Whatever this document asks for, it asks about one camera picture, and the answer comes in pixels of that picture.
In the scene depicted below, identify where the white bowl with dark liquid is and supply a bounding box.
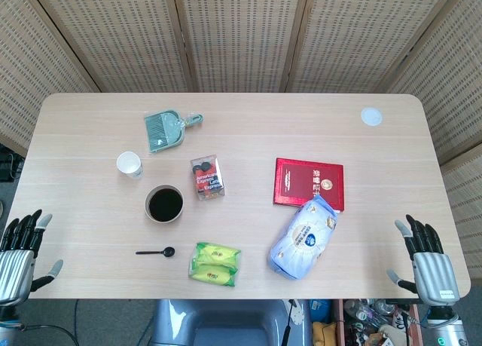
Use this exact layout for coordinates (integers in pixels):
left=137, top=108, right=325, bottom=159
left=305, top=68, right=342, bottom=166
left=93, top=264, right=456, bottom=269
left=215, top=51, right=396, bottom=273
left=145, top=185, right=186, bottom=224

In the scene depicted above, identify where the green dustpan brush set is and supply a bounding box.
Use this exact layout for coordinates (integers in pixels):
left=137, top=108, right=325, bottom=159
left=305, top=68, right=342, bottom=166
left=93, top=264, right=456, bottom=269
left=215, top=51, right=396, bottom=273
left=144, top=109, right=204, bottom=154

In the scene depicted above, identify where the blue tissue paper pack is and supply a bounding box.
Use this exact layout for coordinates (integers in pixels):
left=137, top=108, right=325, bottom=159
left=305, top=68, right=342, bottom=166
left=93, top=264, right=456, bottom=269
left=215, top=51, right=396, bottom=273
left=269, top=194, right=342, bottom=281

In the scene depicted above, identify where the woven wooden folding screen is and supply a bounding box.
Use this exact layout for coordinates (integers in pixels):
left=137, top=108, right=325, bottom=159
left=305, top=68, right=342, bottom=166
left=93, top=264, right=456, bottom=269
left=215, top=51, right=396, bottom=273
left=0, top=0, right=482, bottom=266

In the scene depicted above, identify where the wooden crate of clutter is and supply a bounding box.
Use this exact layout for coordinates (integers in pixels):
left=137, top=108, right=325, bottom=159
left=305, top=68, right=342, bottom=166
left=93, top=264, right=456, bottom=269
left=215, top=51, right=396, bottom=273
left=333, top=299, right=423, bottom=346

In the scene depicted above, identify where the grey robot torso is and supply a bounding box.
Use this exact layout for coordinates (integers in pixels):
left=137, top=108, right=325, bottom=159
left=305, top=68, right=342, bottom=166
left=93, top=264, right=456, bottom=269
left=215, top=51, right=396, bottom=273
left=148, top=299, right=313, bottom=346

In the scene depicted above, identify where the blue box under table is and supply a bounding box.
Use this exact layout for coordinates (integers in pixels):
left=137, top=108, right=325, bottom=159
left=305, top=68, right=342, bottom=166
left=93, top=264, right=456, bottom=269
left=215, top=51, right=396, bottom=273
left=309, top=299, right=334, bottom=323

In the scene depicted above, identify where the red certificate book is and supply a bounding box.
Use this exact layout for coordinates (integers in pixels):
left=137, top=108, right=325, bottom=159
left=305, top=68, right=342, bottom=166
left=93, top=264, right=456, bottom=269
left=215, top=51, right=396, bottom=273
left=273, top=157, right=345, bottom=213

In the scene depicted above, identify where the white paper cup blue flower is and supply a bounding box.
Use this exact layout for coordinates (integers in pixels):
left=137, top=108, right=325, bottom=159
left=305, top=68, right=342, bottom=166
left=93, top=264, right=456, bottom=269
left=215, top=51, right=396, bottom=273
left=115, top=151, right=144, bottom=180

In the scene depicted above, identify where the yellow cloth bag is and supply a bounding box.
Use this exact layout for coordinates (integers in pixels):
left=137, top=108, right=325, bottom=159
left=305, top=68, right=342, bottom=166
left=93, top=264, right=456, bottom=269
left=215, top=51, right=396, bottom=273
left=312, top=321, right=339, bottom=346

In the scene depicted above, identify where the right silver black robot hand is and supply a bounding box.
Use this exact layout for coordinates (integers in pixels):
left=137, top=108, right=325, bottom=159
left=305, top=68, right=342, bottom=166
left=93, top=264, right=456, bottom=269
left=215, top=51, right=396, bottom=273
left=386, top=214, right=461, bottom=306

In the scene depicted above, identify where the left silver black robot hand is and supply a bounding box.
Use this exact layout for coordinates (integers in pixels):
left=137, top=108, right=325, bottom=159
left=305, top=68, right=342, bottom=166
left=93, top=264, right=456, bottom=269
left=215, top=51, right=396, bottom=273
left=0, top=209, right=64, bottom=308

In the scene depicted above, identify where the black plastic spoon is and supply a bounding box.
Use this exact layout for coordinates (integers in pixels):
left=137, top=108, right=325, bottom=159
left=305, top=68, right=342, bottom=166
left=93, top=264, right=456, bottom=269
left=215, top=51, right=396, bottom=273
left=135, top=246, right=176, bottom=259

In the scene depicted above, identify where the green yellow tissue pack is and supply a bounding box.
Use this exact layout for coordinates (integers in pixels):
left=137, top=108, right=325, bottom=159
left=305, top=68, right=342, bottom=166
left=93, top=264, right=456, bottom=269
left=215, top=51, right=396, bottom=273
left=187, top=241, right=242, bottom=288

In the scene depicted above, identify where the black equipment on floor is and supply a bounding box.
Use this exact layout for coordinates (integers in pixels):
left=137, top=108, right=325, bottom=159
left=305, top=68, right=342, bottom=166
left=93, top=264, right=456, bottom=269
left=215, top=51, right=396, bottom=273
left=0, top=144, right=24, bottom=183

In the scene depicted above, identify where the clear coffee capsule box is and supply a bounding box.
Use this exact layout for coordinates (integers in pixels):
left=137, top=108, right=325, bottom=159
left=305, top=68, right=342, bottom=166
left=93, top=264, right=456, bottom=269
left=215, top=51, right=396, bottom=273
left=190, top=154, right=227, bottom=202

